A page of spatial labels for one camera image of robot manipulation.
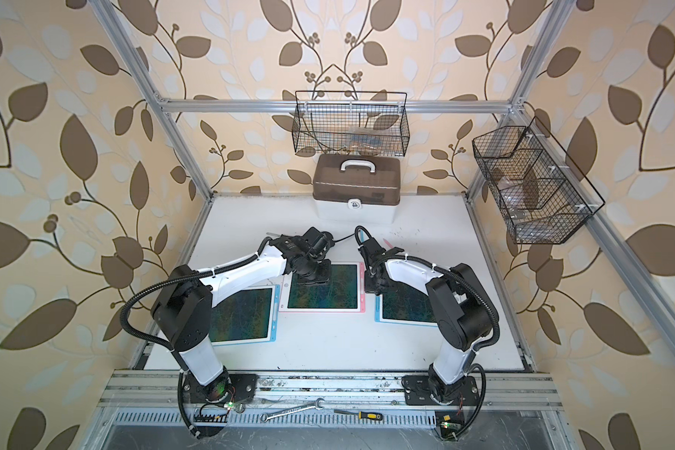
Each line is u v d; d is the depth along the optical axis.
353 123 0.96
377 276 0.69
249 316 0.88
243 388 0.74
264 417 0.71
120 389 0.76
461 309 0.47
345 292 0.93
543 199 0.73
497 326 0.43
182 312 0.46
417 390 0.72
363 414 0.70
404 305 0.90
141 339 0.47
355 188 0.96
